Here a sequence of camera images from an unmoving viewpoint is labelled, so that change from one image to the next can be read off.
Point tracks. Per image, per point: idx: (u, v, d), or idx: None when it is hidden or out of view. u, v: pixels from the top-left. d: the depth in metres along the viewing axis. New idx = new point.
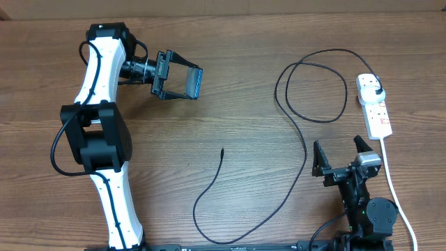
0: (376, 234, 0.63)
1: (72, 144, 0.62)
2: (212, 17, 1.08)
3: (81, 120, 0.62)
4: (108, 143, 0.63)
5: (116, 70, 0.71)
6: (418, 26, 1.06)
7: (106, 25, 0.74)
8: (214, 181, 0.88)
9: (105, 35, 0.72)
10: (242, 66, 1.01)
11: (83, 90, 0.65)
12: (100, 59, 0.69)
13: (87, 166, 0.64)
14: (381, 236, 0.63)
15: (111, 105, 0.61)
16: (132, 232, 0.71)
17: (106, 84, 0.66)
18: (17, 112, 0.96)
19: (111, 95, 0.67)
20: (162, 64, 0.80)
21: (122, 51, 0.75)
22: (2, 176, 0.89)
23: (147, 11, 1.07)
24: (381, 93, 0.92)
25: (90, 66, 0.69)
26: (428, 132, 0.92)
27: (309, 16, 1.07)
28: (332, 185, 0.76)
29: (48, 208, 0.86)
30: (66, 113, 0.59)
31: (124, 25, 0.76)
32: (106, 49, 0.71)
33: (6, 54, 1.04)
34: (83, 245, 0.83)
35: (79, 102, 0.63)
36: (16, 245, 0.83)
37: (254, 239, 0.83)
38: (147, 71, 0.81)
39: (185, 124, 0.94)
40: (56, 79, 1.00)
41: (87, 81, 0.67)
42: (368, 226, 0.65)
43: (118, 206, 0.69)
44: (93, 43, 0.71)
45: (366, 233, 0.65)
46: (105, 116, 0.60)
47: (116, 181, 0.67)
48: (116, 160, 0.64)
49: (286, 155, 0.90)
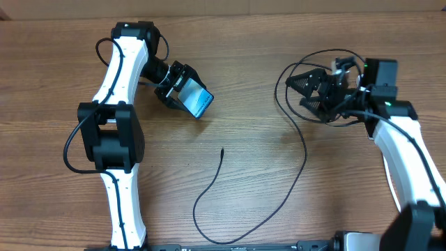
0: (385, 66, 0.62)
1: (86, 141, 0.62)
2: (212, 17, 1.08)
3: (97, 118, 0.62)
4: (122, 143, 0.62)
5: (136, 70, 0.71)
6: (418, 26, 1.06)
7: (133, 25, 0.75)
8: (214, 181, 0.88)
9: (131, 34, 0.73)
10: (242, 66, 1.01)
11: (102, 88, 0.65)
12: (122, 59, 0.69)
13: (98, 164, 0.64)
14: (389, 70, 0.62)
15: (129, 107, 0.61)
16: (135, 233, 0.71)
17: (126, 84, 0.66)
18: (17, 112, 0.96)
19: (129, 97, 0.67)
20: (181, 78, 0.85)
21: (145, 52, 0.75)
22: (2, 176, 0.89)
23: (147, 10, 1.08)
24: None
25: (111, 65, 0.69)
26: (427, 133, 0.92)
27: (309, 16, 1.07)
28: (328, 95, 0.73)
29: (48, 209, 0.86)
30: (83, 111, 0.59)
31: (150, 25, 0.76)
32: (129, 49, 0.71)
33: (6, 54, 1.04)
34: (84, 245, 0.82)
35: (97, 100, 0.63)
36: (16, 245, 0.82)
37: (254, 239, 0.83)
38: (166, 79, 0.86)
39: (185, 124, 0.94)
40: (56, 79, 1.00)
41: (107, 80, 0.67)
42: (371, 74, 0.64)
43: (124, 206, 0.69)
44: (118, 42, 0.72)
45: (376, 78, 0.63)
46: (121, 118, 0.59)
47: (125, 182, 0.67)
48: (127, 160, 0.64)
49: (286, 155, 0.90)
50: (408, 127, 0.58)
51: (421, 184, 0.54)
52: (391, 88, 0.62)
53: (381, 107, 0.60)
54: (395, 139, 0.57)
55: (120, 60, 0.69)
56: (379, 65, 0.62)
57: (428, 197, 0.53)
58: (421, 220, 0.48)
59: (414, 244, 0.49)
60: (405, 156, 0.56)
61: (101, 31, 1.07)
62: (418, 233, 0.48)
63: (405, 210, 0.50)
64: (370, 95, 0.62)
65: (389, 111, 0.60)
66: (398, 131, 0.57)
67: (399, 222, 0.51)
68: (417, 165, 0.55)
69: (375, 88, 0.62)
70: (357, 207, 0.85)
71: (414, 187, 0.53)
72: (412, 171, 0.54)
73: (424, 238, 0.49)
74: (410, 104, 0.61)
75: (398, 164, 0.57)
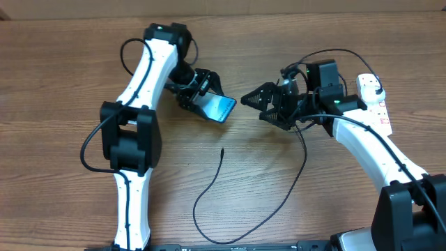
0: (325, 69, 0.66)
1: (105, 139, 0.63)
2: (212, 17, 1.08)
3: (118, 120, 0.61)
4: (139, 147, 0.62)
5: (163, 75, 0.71)
6: (418, 26, 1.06)
7: (166, 28, 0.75)
8: (214, 181, 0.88)
9: (163, 37, 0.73)
10: (242, 66, 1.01)
11: (128, 90, 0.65)
12: (151, 63, 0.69)
13: (113, 164, 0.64)
14: (331, 72, 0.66)
15: (152, 112, 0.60)
16: (139, 236, 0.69)
17: (152, 89, 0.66)
18: (17, 112, 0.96)
19: (152, 102, 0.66)
20: (207, 81, 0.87)
21: (175, 58, 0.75)
22: (2, 176, 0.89)
23: (148, 11, 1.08)
24: (381, 93, 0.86)
25: (140, 67, 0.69)
26: (428, 132, 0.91)
27: (309, 16, 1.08)
28: (282, 105, 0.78)
29: (48, 209, 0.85)
30: (108, 109, 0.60)
31: (184, 30, 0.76)
32: (159, 53, 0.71)
33: (7, 54, 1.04)
34: (83, 245, 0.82)
35: (121, 101, 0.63)
36: (16, 245, 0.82)
37: (254, 239, 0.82)
38: (194, 82, 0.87)
39: (184, 123, 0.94)
40: (56, 79, 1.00)
41: (134, 82, 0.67)
42: (316, 79, 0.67)
43: (132, 208, 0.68)
44: (149, 44, 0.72)
45: (320, 81, 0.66)
46: (142, 121, 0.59)
47: (137, 184, 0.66)
48: (142, 164, 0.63)
49: (286, 155, 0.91)
50: (359, 116, 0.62)
51: (389, 166, 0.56)
52: (336, 86, 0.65)
53: (332, 107, 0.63)
54: (353, 130, 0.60)
55: (149, 63, 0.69)
56: (320, 68, 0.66)
57: (400, 177, 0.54)
58: (398, 201, 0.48)
59: (399, 221, 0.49)
60: (368, 146, 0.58)
61: (101, 31, 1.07)
62: (399, 213, 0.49)
63: (381, 194, 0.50)
64: (319, 97, 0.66)
65: (341, 109, 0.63)
66: (353, 123, 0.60)
67: (380, 208, 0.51)
68: (379, 150, 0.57)
69: (323, 90, 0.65)
70: (357, 207, 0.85)
71: (385, 171, 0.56)
72: (376, 156, 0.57)
73: (406, 215, 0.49)
74: (358, 97, 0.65)
75: (364, 153, 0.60)
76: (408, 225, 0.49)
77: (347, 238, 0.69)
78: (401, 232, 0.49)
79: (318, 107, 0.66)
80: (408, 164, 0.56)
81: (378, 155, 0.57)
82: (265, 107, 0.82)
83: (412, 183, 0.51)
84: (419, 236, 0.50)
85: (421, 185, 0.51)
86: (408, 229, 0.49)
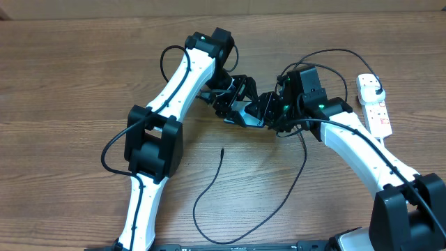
0: (304, 75, 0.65)
1: (128, 142, 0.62)
2: (212, 17, 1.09)
3: (145, 125, 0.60)
4: (159, 155, 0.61)
5: (197, 86, 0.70)
6: (418, 26, 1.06)
7: (210, 38, 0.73)
8: (214, 181, 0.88)
9: (205, 49, 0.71)
10: (243, 67, 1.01)
11: (160, 97, 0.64)
12: (187, 72, 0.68)
13: (133, 166, 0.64)
14: (311, 78, 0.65)
15: (180, 123, 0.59)
16: (143, 240, 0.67)
17: (183, 100, 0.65)
18: (17, 112, 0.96)
19: (182, 113, 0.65)
20: (244, 86, 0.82)
21: (212, 70, 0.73)
22: (2, 176, 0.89)
23: (148, 11, 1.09)
24: (381, 93, 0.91)
25: (176, 76, 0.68)
26: (428, 132, 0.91)
27: (308, 16, 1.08)
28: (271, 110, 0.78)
29: (48, 209, 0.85)
30: (138, 113, 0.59)
31: (226, 42, 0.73)
32: (198, 64, 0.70)
33: (7, 54, 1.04)
34: (84, 245, 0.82)
35: (151, 107, 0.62)
36: (16, 245, 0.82)
37: (254, 239, 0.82)
38: (231, 86, 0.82)
39: (185, 123, 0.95)
40: (56, 79, 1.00)
41: (167, 90, 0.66)
42: (297, 86, 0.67)
43: (142, 212, 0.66)
44: (189, 54, 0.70)
45: (302, 88, 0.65)
46: (168, 132, 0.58)
47: (150, 190, 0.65)
48: (159, 172, 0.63)
49: (286, 155, 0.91)
50: (346, 120, 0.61)
51: (380, 169, 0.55)
52: (318, 92, 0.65)
53: (317, 111, 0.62)
54: (341, 134, 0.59)
55: (186, 73, 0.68)
56: (300, 75, 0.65)
57: (393, 180, 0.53)
58: (393, 205, 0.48)
59: (395, 224, 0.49)
60: (357, 149, 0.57)
61: (101, 31, 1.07)
62: (395, 217, 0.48)
63: (375, 200, 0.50)
64: (304, 104, 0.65)
65: (325, 114, 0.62)
66: (341, 127, 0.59)
67: (375, 212, 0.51)
68: (370, 154, 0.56)
69: (306, 96, 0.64)
70: (357, 207, 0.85)
71: (377, 175, 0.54)
72: (366, 159, 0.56)
73: (403, 220, 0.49)
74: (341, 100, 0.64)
75: (355, 157, 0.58)
76: (403, 228, 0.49)
77: (345, 240, 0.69)
78: (398, 236, 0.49)
79: (303, 113, 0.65)
80: (398, 165, 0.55)
81: (369, 159, 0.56)
82: (258, 115, 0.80)
83: (405, 186, 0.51)
84: (417, 237, 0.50)
85: (414, 186, 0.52)
86: (403, 231, 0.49)
